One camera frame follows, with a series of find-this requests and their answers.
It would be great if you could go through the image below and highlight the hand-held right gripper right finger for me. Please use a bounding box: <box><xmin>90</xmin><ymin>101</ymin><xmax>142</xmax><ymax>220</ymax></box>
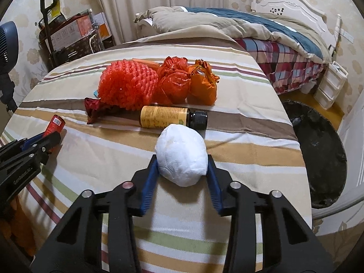
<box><xmin>205</xmin><ymin>154</ymin><xmax>334</xmax><ymax>273</ymax></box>

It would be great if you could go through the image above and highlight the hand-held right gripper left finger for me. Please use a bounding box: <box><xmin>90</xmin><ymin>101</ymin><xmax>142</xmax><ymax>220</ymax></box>
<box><xmin>30</xmin><ymin>154</ymin><xmax>164</xmax><ymax>273</ymax></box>

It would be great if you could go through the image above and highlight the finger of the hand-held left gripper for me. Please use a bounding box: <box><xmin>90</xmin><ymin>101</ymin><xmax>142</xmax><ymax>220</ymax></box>
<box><xmin>0</xmin><ymin>133</ymin><xmax>47</xmax><ymax>160</ymax></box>
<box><xmin>0</xmin><ymin>132</ymin><xmax>61</xmax><ymax>177</ymax></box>

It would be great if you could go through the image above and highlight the white paper ball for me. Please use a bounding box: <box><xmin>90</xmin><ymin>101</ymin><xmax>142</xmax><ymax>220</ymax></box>
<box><xmin>155</xmin><ymin>124</ymin><xmax>208</xmax><ymax>187</ymax></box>

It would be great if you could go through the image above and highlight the dark red foil wrapper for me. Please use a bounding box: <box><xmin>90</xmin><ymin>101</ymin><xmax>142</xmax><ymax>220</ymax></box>
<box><xmin>84</xmin><ymin>97</ymin><xmax>143</xmax><ymax>125</ymax></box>

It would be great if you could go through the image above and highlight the orange plastic bag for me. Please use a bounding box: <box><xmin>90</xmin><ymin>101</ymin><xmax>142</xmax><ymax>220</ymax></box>
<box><xmin>188</xmin><ymin>59</ymin><xmax>219</xmax><ymax>104</ymax></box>

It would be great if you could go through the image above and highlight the orange foam fruit net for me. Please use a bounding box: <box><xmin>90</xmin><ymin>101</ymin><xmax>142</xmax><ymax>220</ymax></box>
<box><xmin>97</xmin><ymin>58</ymin><xmax>159</xmax><ymax>111</ymax></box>

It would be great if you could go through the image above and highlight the red plastic bag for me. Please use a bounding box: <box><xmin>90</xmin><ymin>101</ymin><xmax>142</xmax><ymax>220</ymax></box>
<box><xmin>154</xmin><ymin>56</ymin><xmax>191</xmax><ymax>105</ymax></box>

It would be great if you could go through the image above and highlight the black-lined trash bin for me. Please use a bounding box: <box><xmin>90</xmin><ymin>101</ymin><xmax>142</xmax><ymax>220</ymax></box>
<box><xmin>281</xmin><ymin>99</ymin><xmax>349</xmax><ymax>209</ymax></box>

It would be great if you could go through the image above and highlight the striped tablecloth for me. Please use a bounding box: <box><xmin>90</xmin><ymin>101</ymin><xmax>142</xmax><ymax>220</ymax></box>
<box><xmin>0</xmin><ymin>33</ymin><xmax>313</xmax><ymax>273</ymax></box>

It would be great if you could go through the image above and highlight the orange cloth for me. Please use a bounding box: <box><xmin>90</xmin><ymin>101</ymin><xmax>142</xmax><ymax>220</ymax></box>
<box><xmin>10</xmin><ymin>195</ymin><xmax>37</xmax><ymax>255</ymax></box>

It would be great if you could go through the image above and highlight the dark blue fan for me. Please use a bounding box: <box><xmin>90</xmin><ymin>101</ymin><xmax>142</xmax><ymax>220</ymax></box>
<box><xmin>0</xmin><ymin>21</ymin><xmax>19</xmax><ymax>111</ymax></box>

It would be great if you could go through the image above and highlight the brown patterned bag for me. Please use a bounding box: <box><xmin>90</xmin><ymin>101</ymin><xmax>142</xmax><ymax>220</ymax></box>
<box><xmin>38</xmin><ymin>33</ymin><xmax>114</xmax><ymax>71</ymax></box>

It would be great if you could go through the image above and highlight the black trolley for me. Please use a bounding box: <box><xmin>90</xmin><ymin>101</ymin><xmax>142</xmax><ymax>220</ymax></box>
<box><xmin>40</xmin><ymin>0</ymin><xmax>69</xmax><ymax>71</ymax></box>

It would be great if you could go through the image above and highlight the orange and white cardboard box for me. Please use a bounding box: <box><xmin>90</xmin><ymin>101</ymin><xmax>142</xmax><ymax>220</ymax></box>
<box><xmin>50</xmin><ymin>15</ymin><xmax>94</xmax><ymax>50</ymax></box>

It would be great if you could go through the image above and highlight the orange paper packet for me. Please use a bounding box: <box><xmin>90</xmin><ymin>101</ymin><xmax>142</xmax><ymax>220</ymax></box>
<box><xmin>131</xmin><ymin>58</ymin><xmax>164</xmax><ymax>69</ymax></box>

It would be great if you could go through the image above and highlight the white box with orange print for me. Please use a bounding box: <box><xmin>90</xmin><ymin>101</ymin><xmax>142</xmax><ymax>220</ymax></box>
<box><xmin>92</xmin><ymin>12</ymin><xmax>113</xmax><ymax>42</ymax></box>

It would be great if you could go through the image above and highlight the yellow packet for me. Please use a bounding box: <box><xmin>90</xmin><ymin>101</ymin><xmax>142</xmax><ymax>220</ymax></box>
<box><xmin>50</xmin><ymin>0</ymin><xmax>61</xmax><ymax>19</ymax></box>

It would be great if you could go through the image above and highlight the plaid bed sheet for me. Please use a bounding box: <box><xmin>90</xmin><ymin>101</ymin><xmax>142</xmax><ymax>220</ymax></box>
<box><xmin>233</xmin><ymin>38</ymin><xmax>325</xmax><ymax>95</ymax></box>

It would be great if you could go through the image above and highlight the white plastic drawer unit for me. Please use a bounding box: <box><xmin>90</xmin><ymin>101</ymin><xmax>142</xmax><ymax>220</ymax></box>
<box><xmin>313</xmin><ymin>61</ymin><xmax>349</xmax><ymax>109</ymax></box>

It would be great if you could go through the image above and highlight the beige and teal duvet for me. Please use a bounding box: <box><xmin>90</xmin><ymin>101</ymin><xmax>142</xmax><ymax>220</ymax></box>
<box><xmin>136</xmin><ymin>6</ymin><xmax>333</xmax><ymax>63</ymax></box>

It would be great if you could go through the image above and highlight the white bed headboard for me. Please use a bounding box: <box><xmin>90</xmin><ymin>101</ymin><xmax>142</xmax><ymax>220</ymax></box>
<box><xmin>250</xmin><ymin>0</ymin><xmax>342</xmax><ymax>49</ymax></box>

